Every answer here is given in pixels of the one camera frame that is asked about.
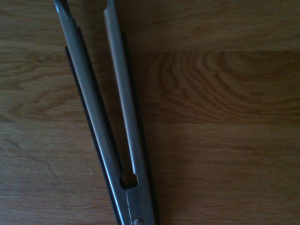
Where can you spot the steel tongs with black grips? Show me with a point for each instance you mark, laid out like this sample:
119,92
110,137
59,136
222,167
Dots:
79,70

